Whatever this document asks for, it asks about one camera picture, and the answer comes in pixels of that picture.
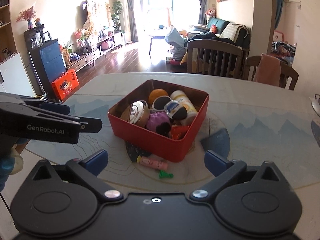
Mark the round gold metal tin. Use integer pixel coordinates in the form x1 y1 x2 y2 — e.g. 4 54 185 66
120 100 150 128

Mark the white yellow pill bottle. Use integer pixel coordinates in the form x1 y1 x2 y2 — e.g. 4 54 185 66
170 90 197 126

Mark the purple sheep toy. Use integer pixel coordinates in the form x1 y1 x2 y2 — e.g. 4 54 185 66
146 112 171 137

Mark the orange mandarin fruit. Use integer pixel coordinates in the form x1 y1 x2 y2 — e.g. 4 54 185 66
148 89 168 106

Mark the orange gift box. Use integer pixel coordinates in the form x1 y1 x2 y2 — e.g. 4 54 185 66
51 69 79 100

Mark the white cabinet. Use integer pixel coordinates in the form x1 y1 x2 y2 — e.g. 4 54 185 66
0 53 36 96

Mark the dark blue cabinet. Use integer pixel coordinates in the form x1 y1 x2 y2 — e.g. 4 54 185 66
23 25 66 101

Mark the pink tube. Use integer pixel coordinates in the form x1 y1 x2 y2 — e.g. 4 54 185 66
136 156 168 170

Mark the green cap piece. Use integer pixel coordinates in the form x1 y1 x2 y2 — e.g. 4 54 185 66
159 170 174 179

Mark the red square metal tin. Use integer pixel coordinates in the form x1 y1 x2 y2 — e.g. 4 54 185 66
107 80 209 163

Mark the wooden tv console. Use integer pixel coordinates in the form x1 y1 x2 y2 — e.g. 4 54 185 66
66 32 125 72

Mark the pink towel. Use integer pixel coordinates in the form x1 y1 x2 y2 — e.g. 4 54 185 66
253 54 281 87

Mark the wooden chair with towel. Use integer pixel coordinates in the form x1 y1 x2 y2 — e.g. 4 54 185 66
241 56 299 90

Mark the grey desk lamp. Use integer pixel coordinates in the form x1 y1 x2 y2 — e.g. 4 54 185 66
309 94 320 117

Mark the wooden dining chair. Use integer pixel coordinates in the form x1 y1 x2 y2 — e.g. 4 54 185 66
187 39 243 79

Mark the light blue bag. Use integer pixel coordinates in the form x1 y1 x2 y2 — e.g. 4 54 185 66
164 28 187 61

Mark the dark green sofa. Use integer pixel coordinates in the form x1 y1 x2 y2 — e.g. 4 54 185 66
188 17 251 49

